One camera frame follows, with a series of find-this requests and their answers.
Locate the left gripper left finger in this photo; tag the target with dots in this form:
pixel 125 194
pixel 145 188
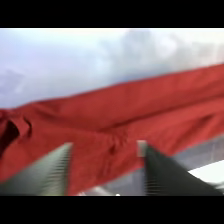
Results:
pixel 46 176

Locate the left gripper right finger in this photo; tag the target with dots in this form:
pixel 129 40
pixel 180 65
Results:
pixel 166 176

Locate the red shirt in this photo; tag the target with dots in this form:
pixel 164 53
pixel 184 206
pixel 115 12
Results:
pixel 116 113

